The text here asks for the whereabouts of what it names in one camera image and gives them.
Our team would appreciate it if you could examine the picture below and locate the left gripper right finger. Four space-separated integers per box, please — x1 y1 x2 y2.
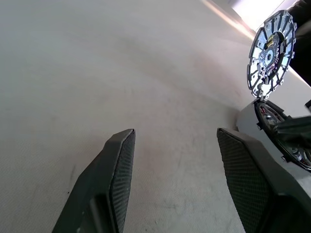
216 128 311 233

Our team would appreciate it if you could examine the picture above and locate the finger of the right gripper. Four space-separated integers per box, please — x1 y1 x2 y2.
288 0 311 87
274 116 311 148

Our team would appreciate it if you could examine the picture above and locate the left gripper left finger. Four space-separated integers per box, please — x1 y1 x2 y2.
52 128 136 233

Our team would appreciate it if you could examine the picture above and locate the motor stator housing with coils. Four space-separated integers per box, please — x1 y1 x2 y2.
234 98 311 195

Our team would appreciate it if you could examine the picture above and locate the motor rotor disc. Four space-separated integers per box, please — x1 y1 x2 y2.
244 2 298 100

